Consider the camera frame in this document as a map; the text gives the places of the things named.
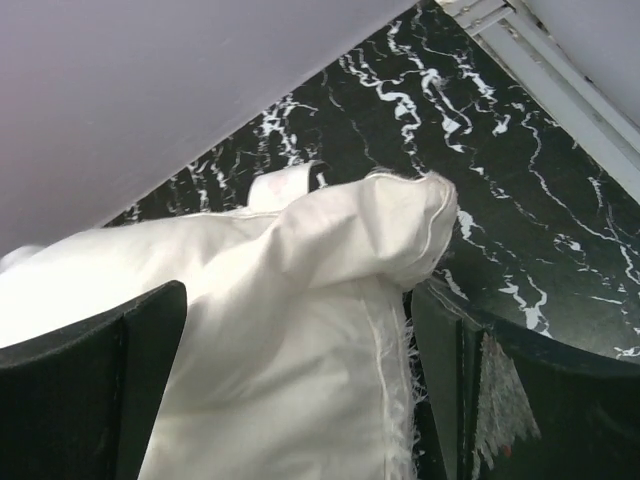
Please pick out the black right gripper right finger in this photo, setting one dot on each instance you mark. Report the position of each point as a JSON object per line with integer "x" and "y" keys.
{"x": 508, "y": 403}

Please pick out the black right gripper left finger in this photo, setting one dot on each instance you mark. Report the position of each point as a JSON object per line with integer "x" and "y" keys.
{"x": 80, "y": 402}

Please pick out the white pillow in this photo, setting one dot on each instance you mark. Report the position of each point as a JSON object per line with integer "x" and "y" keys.
{"x": 294, "y": 359}

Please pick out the aluminium frame rail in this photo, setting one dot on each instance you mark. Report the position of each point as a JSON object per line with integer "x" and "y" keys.
{"x": 517, "y": 39}

